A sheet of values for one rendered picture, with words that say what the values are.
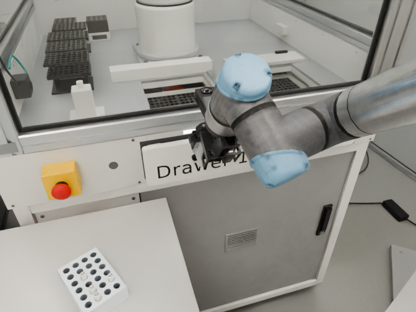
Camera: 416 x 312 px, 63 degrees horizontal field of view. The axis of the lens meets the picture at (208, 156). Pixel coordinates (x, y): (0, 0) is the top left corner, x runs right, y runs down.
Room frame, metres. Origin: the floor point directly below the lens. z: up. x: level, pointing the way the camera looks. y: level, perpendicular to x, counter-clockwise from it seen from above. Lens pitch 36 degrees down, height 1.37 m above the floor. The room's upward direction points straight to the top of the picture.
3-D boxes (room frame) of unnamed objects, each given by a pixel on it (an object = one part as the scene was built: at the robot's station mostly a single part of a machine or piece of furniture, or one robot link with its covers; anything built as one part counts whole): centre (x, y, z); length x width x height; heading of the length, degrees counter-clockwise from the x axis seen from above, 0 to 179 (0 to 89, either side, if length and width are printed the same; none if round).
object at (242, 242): (1.17, 0.11, 0.40); 1.03 x 0.95 x 0.80; 107
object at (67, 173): (0.59, 0.33, 0.88); 0.07 x 0.05 x 0.07; 107
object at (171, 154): (0.68, 0.01, 0.87); 0.29 x 0.02 x 0.11; 107
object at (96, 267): (0.39, 0.23, 0.78); 0.12 x 0.08 x 0.04; 42
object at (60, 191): (0.56, 0.32, 0.88); 0.04 x 0.03 x 0.04; 107
